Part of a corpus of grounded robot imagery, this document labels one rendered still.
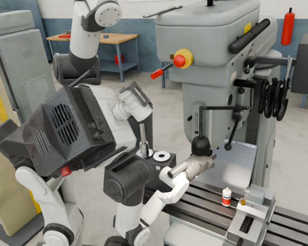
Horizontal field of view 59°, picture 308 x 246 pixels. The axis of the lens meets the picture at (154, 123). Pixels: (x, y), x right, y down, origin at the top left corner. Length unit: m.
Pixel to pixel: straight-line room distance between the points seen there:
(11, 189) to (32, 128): 1.80
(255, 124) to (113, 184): 0.96
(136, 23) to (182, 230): 5.40
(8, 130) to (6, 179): 1.55
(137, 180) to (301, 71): 0.79
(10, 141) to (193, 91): 0.71
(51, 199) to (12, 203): 1.62
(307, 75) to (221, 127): 0.40
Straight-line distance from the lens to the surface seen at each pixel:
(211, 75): 0.99
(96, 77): 1.02
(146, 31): 6.31
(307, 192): 3.16
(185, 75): 1.03
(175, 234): 1.49
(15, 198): 2.80
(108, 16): 0.82
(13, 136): 1.13
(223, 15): 0.87
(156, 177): 1.49
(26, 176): 1.15
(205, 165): 1.25
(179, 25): 0.89
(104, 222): 2.76
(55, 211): 1.28
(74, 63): 0.98
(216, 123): 1.11
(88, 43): 0.90
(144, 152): 1.47
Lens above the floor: 2.00
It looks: 28 degrees down
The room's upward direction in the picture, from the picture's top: 5 degrees counter-clockwise
